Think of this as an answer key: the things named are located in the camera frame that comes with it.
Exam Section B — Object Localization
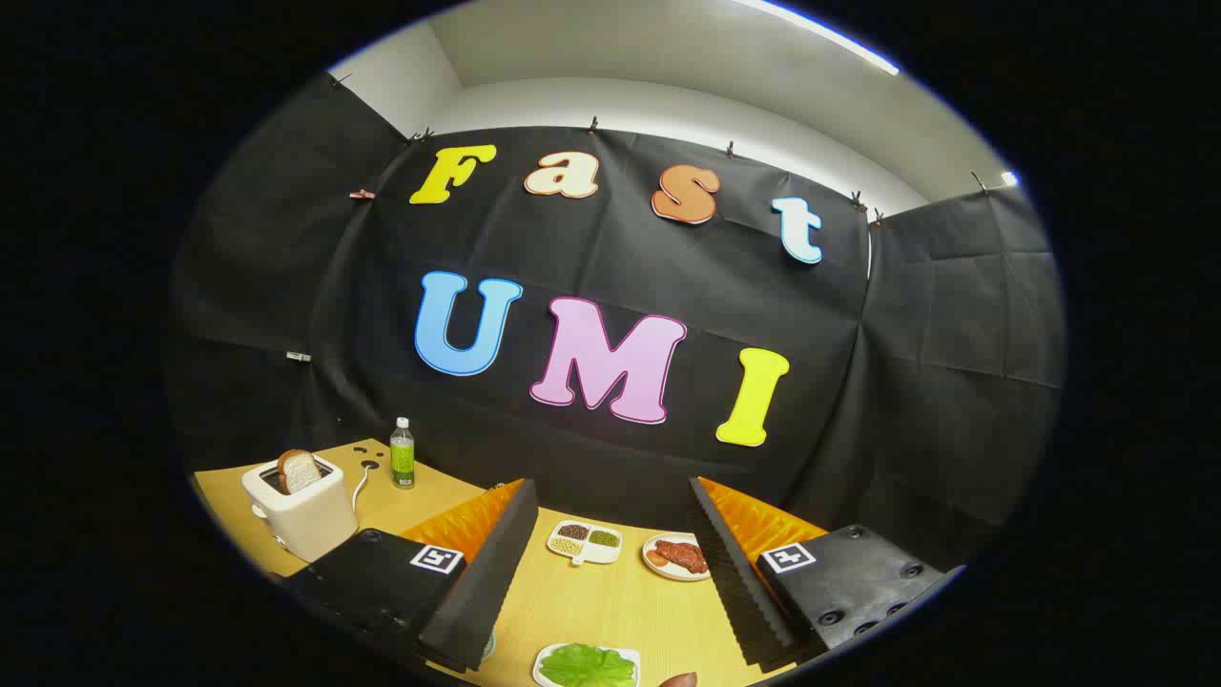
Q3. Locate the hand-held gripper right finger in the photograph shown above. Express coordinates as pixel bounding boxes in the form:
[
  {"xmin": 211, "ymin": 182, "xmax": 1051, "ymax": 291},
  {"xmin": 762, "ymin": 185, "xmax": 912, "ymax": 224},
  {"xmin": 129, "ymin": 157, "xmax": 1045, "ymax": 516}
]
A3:
[{"xmin": 689, "ymin": 475, "xmax": 964, "ymax": 669}]

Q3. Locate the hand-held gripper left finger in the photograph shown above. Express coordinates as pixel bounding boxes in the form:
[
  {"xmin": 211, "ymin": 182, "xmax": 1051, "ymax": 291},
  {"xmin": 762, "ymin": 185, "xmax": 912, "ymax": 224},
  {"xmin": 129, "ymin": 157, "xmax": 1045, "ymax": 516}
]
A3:
[{"xmin": 277, "ymin": 477, "xmax": 541, "ymax": 675}]

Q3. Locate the green lettuce leaf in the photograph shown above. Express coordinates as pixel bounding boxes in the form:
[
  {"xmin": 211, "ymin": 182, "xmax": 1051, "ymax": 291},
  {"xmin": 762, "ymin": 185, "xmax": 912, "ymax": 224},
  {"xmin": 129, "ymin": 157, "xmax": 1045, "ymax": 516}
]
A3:
[{"xmin": 539, "ymin": 643, "xmax": 638, "ymax": 687}]

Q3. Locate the white bread slice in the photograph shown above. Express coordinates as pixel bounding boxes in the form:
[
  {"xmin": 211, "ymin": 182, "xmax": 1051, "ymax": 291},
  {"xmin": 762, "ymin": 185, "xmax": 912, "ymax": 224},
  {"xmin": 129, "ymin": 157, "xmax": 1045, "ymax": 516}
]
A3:
[{"xmin": 277, "ymin": 448, "xmax": 323, "ymax": 495}]

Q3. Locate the red meat slice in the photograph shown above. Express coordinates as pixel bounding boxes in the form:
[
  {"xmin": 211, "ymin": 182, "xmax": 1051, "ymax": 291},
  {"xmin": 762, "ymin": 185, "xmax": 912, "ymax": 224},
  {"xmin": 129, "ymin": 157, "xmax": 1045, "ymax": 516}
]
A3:
[{"xmin": 653, "ymin": 539, "xmax": 710, "ymax": 575}]

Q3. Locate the white round plate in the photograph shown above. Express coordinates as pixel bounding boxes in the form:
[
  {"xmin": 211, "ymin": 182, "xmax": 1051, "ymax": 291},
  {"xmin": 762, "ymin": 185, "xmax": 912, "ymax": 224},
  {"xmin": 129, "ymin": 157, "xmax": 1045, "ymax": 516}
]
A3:
[{"xmin": 641, "ymin": 532, "xmax": 714, "ymax": 583}]

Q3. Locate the white divided dish with beans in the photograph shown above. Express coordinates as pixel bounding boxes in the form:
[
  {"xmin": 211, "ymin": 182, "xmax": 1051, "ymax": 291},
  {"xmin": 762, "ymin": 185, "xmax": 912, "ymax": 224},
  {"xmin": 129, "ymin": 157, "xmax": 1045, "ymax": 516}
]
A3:
[{"xmin": 546, "ymin": 520, "xmax": 624, "ymax": 567}]

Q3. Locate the white square plate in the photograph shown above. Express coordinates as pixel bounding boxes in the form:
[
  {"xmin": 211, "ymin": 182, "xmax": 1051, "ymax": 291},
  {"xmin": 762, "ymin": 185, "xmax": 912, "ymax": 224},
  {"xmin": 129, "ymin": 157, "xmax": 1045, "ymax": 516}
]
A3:
[{"xmin": 531, "ymin": 642, "xmax": 642, "ymax": 687}]

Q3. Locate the green label drink bottle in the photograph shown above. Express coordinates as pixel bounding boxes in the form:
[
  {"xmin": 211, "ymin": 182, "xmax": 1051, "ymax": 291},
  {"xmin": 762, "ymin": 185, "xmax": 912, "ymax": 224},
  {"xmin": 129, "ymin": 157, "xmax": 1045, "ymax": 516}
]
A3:
[{"xmin": 389, "ymin": 416, "xmax": 417, "ymax": 490}]

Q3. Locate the white toaster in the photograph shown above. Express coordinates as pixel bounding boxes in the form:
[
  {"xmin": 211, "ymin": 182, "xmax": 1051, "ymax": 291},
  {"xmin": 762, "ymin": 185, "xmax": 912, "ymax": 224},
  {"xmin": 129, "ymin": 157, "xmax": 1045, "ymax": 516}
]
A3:
[{"xmin": 240, "ymin": 453, "xmax": 360, "ymax": 564}]

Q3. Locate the black backdrop cloth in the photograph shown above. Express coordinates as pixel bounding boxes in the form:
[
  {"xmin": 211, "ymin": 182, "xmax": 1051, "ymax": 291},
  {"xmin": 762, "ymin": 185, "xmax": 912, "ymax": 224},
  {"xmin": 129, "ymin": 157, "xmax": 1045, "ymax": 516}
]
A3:
[{"xmin": 162, "ymin": 72, "xmax": 1067, "ymax": 583}]

